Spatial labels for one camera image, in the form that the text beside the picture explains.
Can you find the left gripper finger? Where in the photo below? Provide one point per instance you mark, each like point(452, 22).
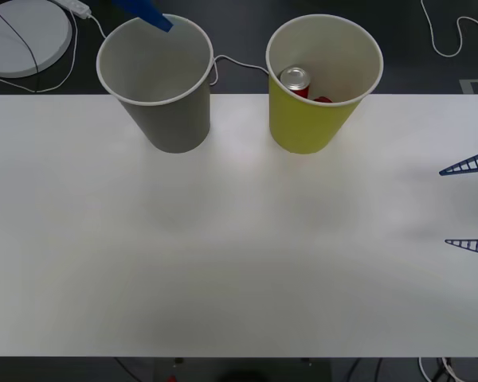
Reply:
point(143, 12)

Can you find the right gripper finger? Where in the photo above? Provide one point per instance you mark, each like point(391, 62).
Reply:
point(447, 172)
point(454, 242)

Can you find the red drink can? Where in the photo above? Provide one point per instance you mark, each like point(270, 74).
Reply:
point(295, 79)
point(322, 99)

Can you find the white power strip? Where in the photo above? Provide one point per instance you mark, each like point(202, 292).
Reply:
point(73, 6)

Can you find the grey marker plate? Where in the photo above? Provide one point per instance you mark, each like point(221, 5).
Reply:
point(476, 86)

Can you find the grey waste bin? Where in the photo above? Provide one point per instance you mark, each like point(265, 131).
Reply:
point(175, 123)

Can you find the white round disc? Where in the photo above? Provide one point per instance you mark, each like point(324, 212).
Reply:
point(8, 44)

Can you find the yellow-green waste bin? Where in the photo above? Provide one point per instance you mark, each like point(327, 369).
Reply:
point(302, 127)

